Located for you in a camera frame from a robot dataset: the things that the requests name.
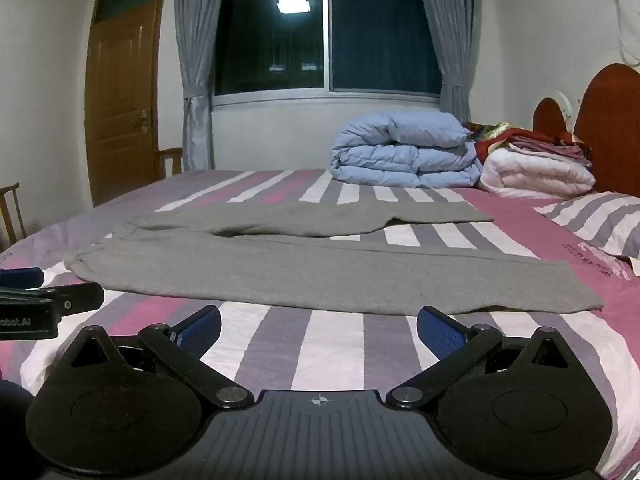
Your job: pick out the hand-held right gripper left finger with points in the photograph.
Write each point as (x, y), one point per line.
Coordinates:
(201, 331)

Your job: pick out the red patterned blanket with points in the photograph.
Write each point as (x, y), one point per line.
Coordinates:
(500, 144)

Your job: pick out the grey pants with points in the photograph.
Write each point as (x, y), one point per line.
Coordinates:
(300, 270)

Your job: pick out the striped pillow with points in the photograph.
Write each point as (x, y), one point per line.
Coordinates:
(600, 220)

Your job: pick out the striped pink grey bedsheet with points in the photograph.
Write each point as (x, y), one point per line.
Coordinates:
(330, 340)

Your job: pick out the folded white quilt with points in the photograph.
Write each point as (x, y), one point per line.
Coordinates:
(535, 175)

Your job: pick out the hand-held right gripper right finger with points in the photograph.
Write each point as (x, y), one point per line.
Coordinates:
(440, 332)

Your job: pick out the folded light blue duvet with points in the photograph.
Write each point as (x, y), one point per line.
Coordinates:
(400, 160)

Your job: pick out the sliding glass window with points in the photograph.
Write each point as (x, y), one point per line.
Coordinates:
(375, 35)

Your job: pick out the brown wooden door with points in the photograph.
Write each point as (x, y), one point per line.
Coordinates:
(120, 110)

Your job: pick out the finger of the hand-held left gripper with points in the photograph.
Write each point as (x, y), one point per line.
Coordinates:
(75, 296)
(20, 276)

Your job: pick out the red wooden headboard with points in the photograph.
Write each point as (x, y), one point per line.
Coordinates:
(615, 120)

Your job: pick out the wooden chair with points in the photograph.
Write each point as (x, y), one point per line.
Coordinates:
(12, 215)
(172, 160)

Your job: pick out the grey curtain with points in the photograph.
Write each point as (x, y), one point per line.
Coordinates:
(452, 50)
(195, 60)

